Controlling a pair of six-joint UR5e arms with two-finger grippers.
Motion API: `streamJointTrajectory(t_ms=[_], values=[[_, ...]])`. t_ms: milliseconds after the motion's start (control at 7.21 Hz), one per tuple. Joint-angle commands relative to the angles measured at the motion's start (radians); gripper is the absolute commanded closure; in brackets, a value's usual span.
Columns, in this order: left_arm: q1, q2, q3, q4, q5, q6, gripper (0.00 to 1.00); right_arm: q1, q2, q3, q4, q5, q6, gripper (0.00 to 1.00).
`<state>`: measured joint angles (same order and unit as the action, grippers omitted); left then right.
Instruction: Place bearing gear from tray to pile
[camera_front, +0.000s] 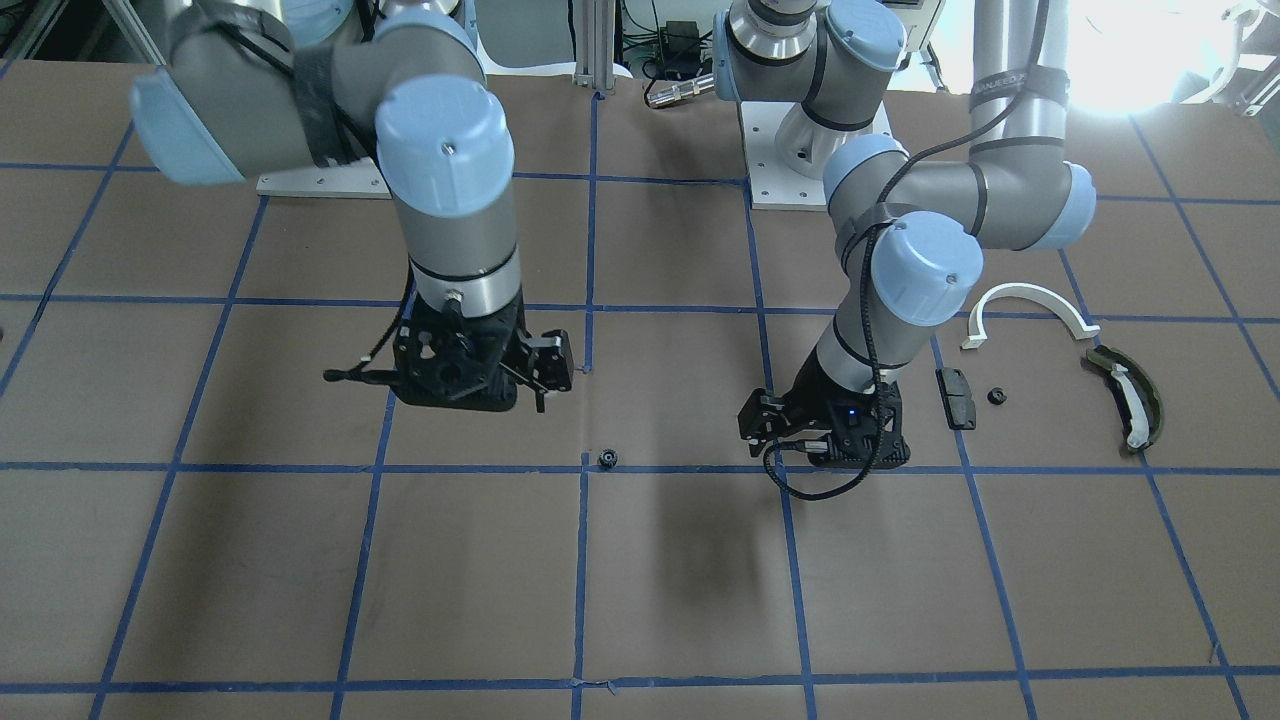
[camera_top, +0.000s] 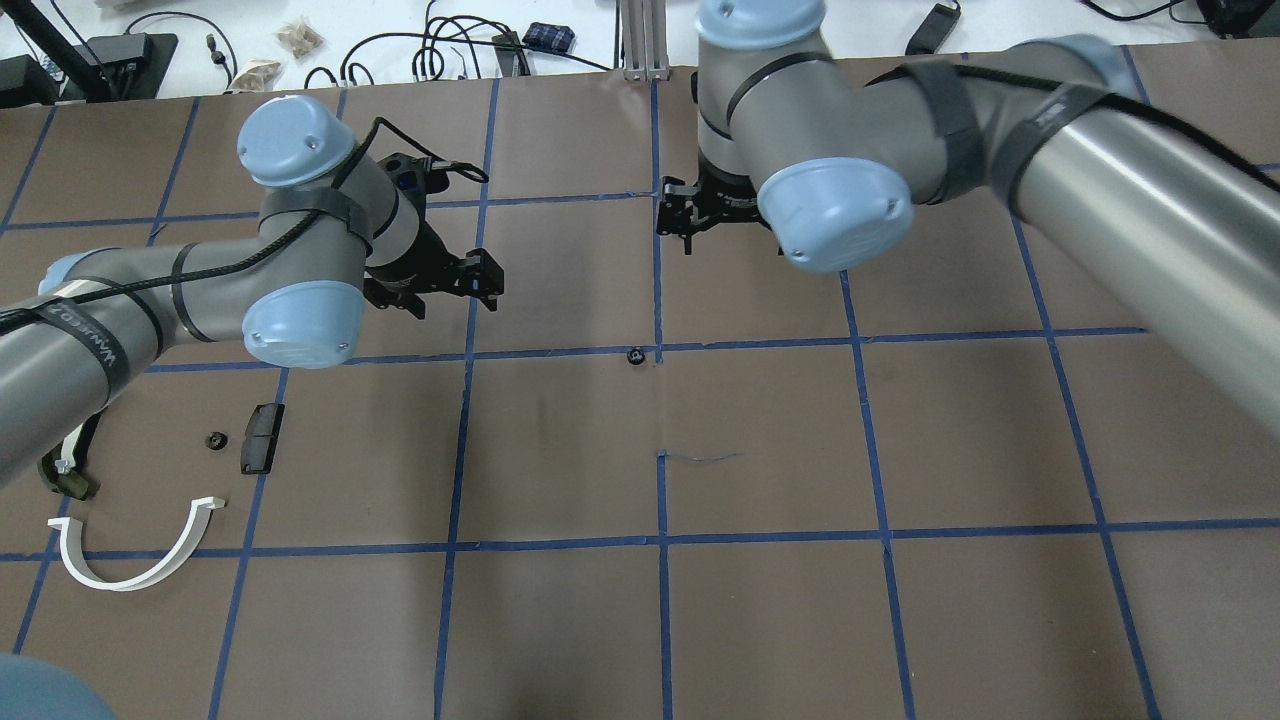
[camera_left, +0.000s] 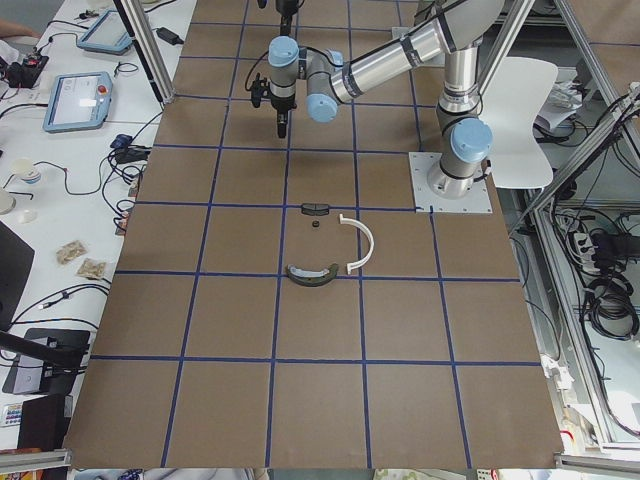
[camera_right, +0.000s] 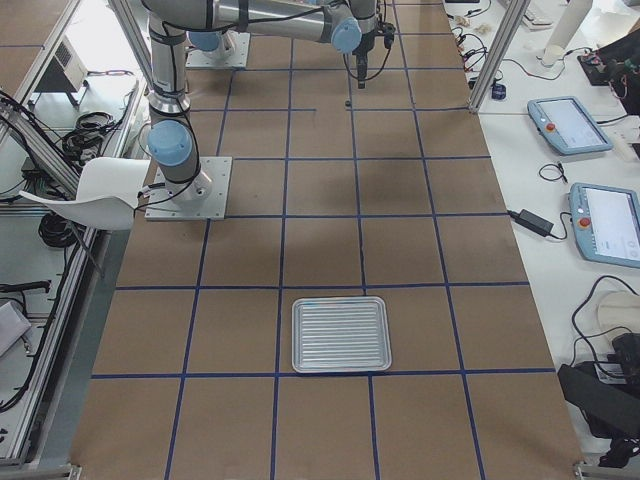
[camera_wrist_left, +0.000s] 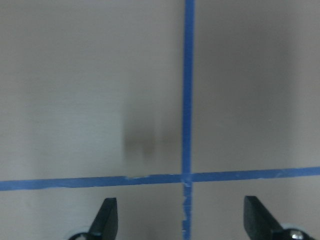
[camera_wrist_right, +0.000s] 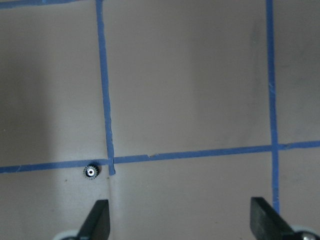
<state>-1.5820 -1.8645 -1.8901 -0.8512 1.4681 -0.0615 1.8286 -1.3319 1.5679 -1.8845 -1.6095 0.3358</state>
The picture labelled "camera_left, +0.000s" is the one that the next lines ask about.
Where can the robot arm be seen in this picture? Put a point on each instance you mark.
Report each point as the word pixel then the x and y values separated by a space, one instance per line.
pixel 452 30

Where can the green brake shoe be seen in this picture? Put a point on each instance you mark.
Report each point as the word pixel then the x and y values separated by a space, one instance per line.
pixel 309 278

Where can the aluminium frame post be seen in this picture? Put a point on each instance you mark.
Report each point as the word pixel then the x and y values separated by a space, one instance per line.
pixel 139 30

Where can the far teach pendant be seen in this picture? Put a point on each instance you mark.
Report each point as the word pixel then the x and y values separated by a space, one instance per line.
pixel 107 35

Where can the black brake pad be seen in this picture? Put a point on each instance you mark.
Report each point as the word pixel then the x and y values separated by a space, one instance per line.
pixel 315 209

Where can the teach pendant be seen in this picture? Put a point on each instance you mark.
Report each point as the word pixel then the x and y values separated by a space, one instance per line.
pixel 107 35
pixel 78 102

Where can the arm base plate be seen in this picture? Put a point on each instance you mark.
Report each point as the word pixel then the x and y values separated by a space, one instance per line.
pixel 435 192

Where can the white chair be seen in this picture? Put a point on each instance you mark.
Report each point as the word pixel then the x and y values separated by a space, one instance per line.
pixel 511 103

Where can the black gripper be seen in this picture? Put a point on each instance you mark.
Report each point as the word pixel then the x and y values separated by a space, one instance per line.
pixel 286 7
pixel 281 103

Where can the near teach pendant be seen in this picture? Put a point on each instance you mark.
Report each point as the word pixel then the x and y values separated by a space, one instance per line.
pixel 78 102

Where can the black power adapter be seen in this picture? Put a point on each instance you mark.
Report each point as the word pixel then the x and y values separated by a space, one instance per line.
pixel 169 36

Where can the white paper cup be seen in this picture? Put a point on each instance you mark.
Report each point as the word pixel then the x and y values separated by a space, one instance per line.
pixel 26 170

